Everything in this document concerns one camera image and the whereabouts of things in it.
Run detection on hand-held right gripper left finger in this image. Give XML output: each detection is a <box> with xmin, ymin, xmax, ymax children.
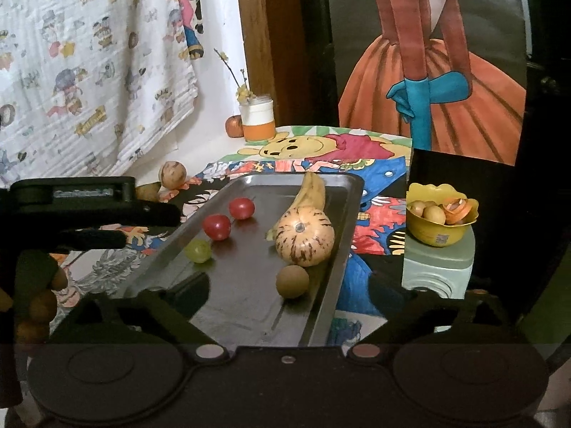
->
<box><xmin>67</xmin><ymin>271</ymin><xmax>230</xmax><ymax>362</ymax></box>

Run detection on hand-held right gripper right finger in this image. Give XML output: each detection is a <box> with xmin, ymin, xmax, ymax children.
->
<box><xmin>348</xmin><ymin>272</ymin><xmax>529</xmax><ymax>362</ymax></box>

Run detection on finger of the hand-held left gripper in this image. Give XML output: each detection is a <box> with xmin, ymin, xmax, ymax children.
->
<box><xmin>45</xmin><ymin>227</ymin><xmax>128</xmax><ymax>251</ymax></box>
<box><xmin>133</xmin><ymin>202</ymin><xmax>183</xmax><ymax>228</ymax></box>

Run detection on green grape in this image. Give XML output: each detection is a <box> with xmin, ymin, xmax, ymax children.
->
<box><xmin>186</xmin><ymin>239</ymin><xmax>213</xmax><ymax>264</ymax></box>

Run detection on striped pepino melon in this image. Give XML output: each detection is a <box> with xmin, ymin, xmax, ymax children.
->
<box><xmin>160</xmin><ymin>161</ymin><xmax>187</xmax><ymax>189</ymax></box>
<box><xmin>274</xmin><ymin>207</ymin><xmax>335</xmax><ymax>266</ymax></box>

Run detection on red cherry tomato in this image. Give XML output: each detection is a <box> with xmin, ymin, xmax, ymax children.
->
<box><xmin>229</xmin><ymin>198</ymin><xmax>256</xmax><ymax>220</ymax></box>
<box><xmin>203</xmin><ymin>214</ymin><xmax>232</xmax><ymax>241</ymax></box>

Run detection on grey metal tray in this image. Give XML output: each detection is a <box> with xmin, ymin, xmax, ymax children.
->
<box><xmin>111</xmin><ymin>172</ymin><xmax>364</xmax><ymax>348</ymax></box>

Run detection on yellow banana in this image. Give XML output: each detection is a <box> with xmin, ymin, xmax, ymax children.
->
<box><xmin>266</xmin><ymin>170</ymin><xmax>327</xmax><ymax>240</ymax></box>

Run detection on person's left hand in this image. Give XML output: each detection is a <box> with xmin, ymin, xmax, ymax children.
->
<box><xmin>13</xmin><ymin>267</ymin><xmax>70</xmax><ymax>346</ymax></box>

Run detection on grey-haired figure drawing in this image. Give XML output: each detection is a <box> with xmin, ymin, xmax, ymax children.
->
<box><xmin>49</xmin><ymin>245</ymin><xmax>166</xmax><ymax>335</ymax></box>

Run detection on black-haired cartoon drawing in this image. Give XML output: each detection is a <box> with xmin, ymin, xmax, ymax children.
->
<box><xmin>156</xmin><ymin>160</ymin><xmax>286</xmax><ymax>233</ymax></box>

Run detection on pale green plastic container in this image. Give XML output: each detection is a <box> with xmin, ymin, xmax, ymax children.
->
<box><xmin>400</xmin><ymin>227</ymin><xmax>476</xmax><ymax>333</ymax></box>

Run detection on yellow plastic bowl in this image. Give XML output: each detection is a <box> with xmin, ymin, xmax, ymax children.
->
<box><xmin>406</xmin><ymin>183</ymin><xmax>479</xmax><ymax>248</ymax></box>

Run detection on blue and red drawing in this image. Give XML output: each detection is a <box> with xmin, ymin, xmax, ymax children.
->
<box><xmin>348</xmin><ymin>158</ymin><xmax>413</xmax><ymax>257</ymax></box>

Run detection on orange peel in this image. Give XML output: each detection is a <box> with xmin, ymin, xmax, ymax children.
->
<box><xmin>443</xmin><ymin>198</ymin><xmax>476</xmax><ymax>226</ymax></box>

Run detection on white cartoon printed blanket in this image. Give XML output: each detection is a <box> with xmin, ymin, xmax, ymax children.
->
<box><xmin>0</xmin><ymin>0</ymin><xmax>199</xmax><ymax>188</ymax></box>

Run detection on yellow bear drawing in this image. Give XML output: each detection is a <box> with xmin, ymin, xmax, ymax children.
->
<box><xmin>214</xmin><ymin>124</ymin><xmax>413</xmax><ymax>174</ymax></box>

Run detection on yellow flower twig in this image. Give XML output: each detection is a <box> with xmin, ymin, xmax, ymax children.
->
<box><xmin>214</xmin><ymin>48</ymin><xmax>257</xmax><ymax>103</ymax></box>

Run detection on pink cartoon wall drawing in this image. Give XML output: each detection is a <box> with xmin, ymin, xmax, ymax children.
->
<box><xmin>173</xmin><ymin>0</ymin><xmax>206</xmax><ymax>61</ymax></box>

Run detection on brown wooden door frame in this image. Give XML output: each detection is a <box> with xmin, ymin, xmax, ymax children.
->
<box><xmin>234</xmin><ymin>0</ymin><xmax>313</xmax><ymax>128</ymax></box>

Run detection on wall poster orange dress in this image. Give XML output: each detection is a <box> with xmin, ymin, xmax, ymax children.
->
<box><xmin>328</xmin><ymin>0</ymin><xmax>527</xmax><ymax>165</ymax></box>

